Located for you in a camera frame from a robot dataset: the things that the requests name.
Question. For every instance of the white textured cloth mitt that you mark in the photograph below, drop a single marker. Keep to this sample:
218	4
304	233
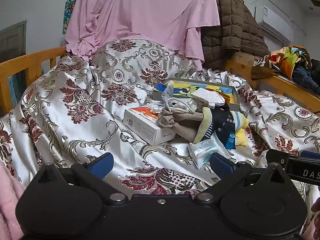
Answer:
208	97

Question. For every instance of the pink fluffy blanket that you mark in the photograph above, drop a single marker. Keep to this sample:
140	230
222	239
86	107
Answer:
8	200

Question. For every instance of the grey tray with cartoon print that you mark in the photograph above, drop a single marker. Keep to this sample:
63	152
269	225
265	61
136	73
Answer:
225	90

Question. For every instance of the black printed cloth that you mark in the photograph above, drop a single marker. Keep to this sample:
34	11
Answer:
223	127

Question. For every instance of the white air conditioner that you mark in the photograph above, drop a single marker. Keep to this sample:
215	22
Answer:
272	20

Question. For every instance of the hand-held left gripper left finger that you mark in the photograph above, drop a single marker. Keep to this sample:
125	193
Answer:
101	166

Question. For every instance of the multicoloured printed cloth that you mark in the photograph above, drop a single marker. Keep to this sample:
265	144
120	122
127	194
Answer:
287	57

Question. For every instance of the blue patterned wall poster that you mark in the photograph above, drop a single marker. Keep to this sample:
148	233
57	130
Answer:
69	12

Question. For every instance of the beige cloth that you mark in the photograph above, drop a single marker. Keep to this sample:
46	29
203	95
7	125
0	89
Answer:
186	127

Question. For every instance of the pink hanging sheet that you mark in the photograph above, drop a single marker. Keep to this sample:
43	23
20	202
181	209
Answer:
140	12

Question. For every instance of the yellow and navy striped sock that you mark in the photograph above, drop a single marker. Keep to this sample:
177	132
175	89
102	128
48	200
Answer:
203	127

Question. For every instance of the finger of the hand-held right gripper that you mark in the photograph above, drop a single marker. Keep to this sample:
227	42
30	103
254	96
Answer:
276	158

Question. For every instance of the grey-beige sock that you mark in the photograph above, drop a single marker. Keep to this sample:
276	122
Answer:
166	121

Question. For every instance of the crumpled white tissue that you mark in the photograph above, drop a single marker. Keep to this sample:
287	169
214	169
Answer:
156	110

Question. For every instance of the grey-blue face mask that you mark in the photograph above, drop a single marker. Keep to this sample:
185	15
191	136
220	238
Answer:
167	93

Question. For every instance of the floral satin blanket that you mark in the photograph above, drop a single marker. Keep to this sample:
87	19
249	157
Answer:
75	105

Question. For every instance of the pale yellow cloth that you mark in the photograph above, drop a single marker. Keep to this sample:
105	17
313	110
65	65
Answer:
241	130

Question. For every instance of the brown quilted jacket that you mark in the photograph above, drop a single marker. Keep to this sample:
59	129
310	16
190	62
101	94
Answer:
232	30

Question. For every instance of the white and orange box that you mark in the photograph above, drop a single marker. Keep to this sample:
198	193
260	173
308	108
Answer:
142	127

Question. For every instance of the blue jeans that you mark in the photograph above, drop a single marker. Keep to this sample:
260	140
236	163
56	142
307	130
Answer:
305	77

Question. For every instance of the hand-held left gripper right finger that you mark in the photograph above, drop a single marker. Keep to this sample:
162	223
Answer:
221	166

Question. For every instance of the wooden bed frame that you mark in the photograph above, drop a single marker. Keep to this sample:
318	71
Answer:
32	60

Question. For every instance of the white and blue tissue pack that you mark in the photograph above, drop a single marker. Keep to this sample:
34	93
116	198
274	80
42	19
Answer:
202	152

